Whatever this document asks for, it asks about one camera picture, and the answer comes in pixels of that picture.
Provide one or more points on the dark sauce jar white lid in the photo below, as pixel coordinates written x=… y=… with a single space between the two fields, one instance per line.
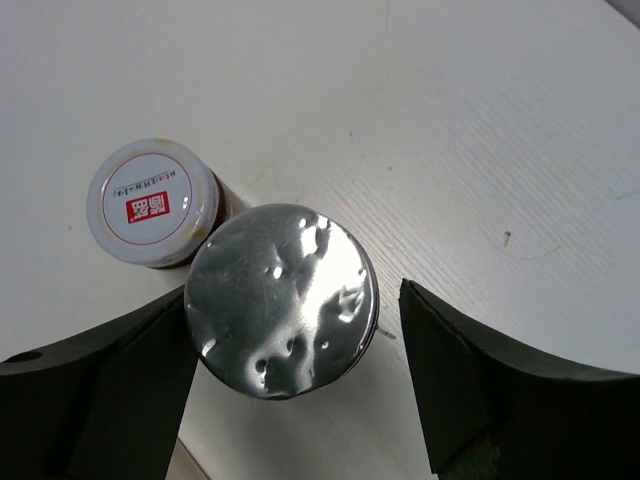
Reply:
x=154 y=202

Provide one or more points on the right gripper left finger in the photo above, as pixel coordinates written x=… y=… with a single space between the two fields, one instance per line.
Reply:
x=106 y=403

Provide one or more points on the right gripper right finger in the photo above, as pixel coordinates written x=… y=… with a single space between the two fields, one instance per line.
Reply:
x=492 y=407

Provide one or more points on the blue label bottle silver lid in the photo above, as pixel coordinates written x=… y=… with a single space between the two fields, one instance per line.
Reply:
x=281 y=301

